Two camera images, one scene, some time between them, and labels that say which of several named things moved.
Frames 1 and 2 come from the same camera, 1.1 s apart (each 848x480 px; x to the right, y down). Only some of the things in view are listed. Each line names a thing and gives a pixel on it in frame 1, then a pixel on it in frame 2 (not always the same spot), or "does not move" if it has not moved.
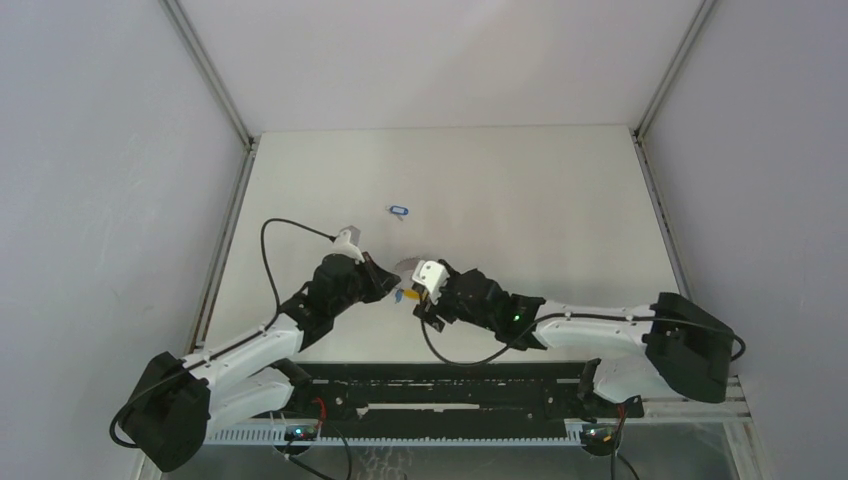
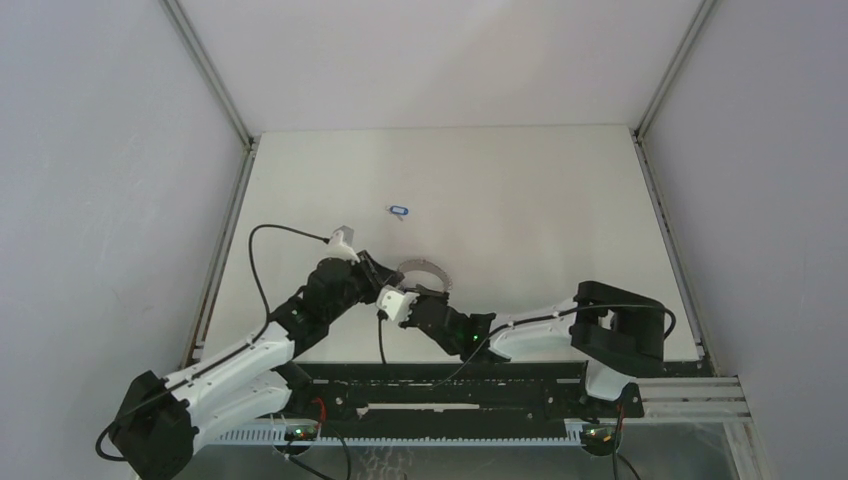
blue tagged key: [397, 210] does not move
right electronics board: [598, 438] does not move
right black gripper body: [450, 308] to [410, 321]
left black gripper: [380, 281] does not move
